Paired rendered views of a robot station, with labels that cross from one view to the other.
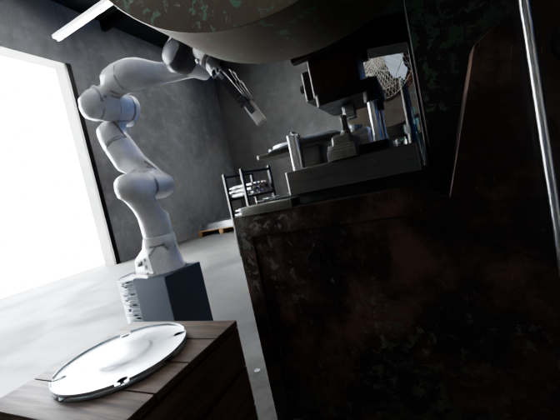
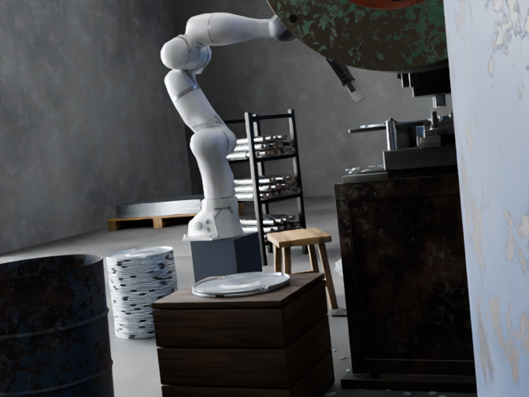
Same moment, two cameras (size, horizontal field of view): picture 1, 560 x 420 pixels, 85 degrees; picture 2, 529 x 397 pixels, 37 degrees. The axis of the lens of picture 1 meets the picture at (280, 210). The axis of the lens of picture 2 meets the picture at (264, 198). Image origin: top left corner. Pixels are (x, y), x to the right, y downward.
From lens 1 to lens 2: 165 cm
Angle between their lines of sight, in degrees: 2
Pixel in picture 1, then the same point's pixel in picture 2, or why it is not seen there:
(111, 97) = (195, 48)
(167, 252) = (231, 217)
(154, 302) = (215, 267)
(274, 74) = not seen: outside the picture
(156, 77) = (247, 34)
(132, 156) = (205, 109)
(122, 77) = (218, 33)
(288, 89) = not seen: outside the picture
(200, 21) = (355, 60)
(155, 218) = (224, 179)
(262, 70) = not seen: outside the picture
